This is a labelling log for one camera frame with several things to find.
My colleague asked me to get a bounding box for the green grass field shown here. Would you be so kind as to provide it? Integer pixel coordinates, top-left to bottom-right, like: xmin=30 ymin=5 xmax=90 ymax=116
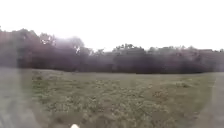
xmin=0 ymin=67 xmax=224 ymax=128

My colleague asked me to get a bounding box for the wood of dark trees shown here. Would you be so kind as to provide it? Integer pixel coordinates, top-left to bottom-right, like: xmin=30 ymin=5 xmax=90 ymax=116
xmin=0 ymin=28 xmax=224 ymax=75

